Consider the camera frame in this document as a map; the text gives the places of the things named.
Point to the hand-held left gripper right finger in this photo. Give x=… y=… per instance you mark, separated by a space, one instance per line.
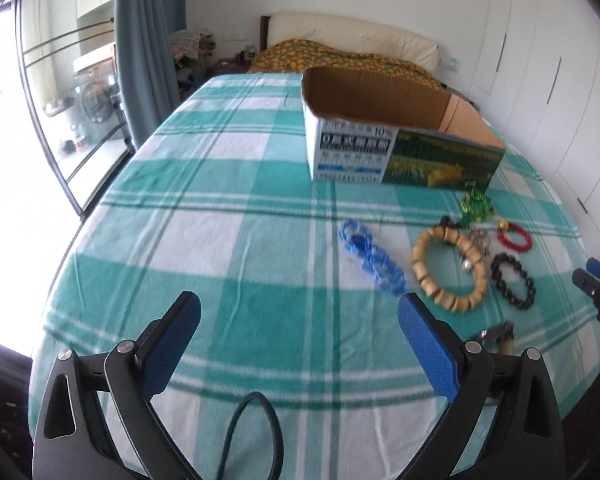
x=422 y=335

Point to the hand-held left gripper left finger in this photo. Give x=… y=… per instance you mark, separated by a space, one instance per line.
x=177 y=330

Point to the thin metal bangles with bells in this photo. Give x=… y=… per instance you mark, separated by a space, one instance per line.
x=476 y=245

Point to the printed cardboard box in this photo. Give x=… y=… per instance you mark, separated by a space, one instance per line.
x=380 y=110

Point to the teal checked tablecloth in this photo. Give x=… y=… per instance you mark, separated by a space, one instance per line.
x=240 y=240

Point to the white wardrobe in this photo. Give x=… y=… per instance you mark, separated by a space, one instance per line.
x=555 y=85

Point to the washing machine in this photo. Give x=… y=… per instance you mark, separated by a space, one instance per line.
x=97 y=100

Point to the glass sliding door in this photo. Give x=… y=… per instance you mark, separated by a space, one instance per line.
x=55 y=110

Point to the blue curtain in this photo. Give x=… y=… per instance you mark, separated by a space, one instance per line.
x=147 y=50

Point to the pile of clothes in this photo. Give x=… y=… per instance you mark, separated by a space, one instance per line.
x=192 y=45

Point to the orange patterned bed blanket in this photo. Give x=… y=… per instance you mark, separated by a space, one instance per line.
x=350 y=57

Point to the cream padded headboard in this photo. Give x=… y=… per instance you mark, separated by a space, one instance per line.
x=360 y=30

